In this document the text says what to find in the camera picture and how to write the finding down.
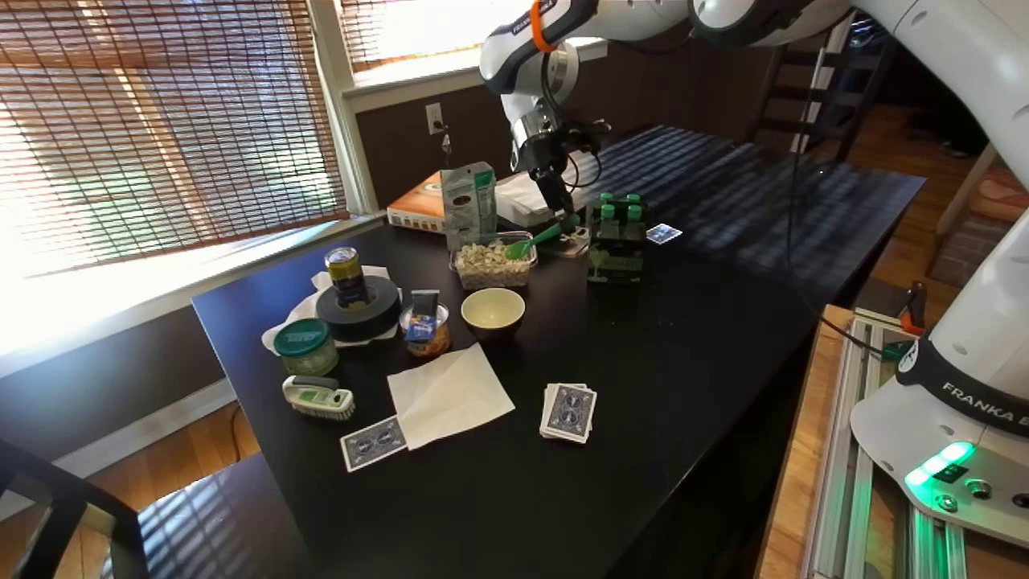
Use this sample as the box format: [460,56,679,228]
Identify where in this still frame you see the small white label card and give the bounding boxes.
[642,217,686,248]

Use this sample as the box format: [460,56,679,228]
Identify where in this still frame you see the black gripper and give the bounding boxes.
[518,122,606,217]

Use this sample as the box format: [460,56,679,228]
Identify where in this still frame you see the white green handheld device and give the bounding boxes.
[280,372,361,424]

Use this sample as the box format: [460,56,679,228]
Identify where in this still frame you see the dark ladder-back chair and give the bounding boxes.
[749,30,897,165]

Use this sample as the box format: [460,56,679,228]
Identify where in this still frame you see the cream round bowl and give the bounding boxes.
[460,285,532,333]

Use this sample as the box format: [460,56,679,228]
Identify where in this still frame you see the teal lidded container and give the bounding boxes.
[269,315,341,380]

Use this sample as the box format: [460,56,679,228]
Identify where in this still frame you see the white pumpkin seeds pile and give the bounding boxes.
[460,236,535,277]

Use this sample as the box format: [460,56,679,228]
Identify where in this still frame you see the small red tool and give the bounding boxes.
[897,278,933,333]

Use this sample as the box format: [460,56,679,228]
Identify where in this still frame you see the clear plastic lunchbox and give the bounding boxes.
[449,228,543,293]

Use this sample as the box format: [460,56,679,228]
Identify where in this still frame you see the small dark jar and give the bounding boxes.
[324,245,367,289]

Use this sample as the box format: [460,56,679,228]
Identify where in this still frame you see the green-capped small bottle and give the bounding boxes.
[596,188,624,245]
[624,188,652,250]

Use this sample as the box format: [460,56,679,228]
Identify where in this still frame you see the orange cable clip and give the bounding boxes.
[523,0,558,55]

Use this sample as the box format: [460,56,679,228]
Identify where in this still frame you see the black wooden chair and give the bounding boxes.
[0,438,316,579]

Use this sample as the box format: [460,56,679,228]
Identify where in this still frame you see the small glass cup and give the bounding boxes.
[399,301,455,361]

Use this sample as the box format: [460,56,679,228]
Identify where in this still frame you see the folded white towel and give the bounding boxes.
[492,165,592,232]

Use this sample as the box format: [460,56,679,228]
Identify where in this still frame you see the spilled white seeds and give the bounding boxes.
[558,224,596,263]

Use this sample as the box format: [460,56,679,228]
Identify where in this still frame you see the green plastic spoon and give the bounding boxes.
[499,211,572,263]

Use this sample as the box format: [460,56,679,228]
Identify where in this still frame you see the brown bamboo window blind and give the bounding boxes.
[0,0,356,281]
[334,0,540,76]

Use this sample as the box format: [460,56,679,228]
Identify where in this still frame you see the aluminium rail frame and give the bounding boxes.
[800,305,1029,579]

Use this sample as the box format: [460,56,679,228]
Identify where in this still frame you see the blue playing card deck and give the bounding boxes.
[536,380,600,448]

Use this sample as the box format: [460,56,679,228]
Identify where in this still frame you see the green white carton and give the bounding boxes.
[442,158,499,254]

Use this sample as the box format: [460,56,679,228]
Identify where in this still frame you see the white paper napkin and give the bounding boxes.
[383,340,518,453]

